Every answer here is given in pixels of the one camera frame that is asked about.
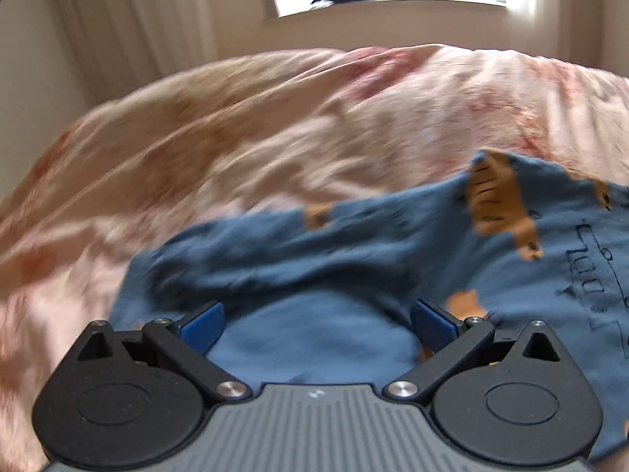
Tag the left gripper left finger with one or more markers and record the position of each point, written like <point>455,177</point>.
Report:
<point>182,346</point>

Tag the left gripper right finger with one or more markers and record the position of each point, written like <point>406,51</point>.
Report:
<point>456,346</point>

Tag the blue patterned children's pants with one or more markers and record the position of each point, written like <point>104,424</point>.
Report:
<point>328,300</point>

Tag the pink floral bed cover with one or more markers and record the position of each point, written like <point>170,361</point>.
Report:
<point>273,130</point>

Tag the beige left curtain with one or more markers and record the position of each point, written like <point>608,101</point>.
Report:
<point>118,46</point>

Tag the beige curtain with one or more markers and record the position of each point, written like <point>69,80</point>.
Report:
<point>568,30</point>
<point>118,46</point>

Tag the beige right curtain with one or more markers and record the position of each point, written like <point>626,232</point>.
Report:
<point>568,30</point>

